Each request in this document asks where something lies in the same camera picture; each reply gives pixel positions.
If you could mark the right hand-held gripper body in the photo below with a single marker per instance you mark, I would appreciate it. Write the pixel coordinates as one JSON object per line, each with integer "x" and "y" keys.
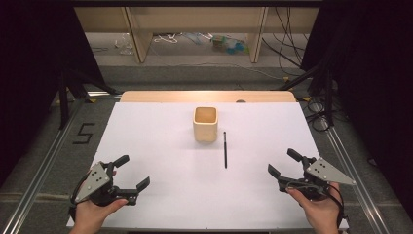
{"x": 324, "y": 174}

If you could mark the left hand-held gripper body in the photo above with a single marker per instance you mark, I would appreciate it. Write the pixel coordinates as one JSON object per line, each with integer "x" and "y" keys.
{"x": 97, "y": 178}

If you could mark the black makeup brush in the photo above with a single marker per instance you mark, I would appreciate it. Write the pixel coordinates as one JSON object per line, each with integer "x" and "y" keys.
{"x": 225, "y": 149}

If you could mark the beige square holder cup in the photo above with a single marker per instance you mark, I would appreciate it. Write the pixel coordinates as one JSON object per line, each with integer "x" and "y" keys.
{"x": 205, "y": 131}

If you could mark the person's right hand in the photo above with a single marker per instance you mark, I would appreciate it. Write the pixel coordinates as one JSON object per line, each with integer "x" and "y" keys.
{"x": 323, "y": 213}

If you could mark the person's left hand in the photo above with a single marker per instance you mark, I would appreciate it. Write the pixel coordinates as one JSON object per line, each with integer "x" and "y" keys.
{"x": 91, "y": 217}

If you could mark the black stand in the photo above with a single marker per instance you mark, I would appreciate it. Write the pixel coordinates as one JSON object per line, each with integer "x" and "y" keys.
{"x": 328, "y": 97}
{"x": 64, "y": 104}

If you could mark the clear plastic bag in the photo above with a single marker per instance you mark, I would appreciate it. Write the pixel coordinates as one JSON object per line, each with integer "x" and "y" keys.
{"x": 125, "y": 45}

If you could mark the blue plastic container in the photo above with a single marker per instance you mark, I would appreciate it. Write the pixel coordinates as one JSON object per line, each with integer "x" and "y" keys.
{"x": 237, "y": 47}

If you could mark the light wooden desk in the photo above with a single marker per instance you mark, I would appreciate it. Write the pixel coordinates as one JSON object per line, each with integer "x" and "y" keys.
{"x": 195, "y": 19}

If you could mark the metal floor rail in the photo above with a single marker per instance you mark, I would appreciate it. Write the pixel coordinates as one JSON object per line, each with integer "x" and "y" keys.
{"x": 39, "y": 182}
{"x": 350, "y": 169}

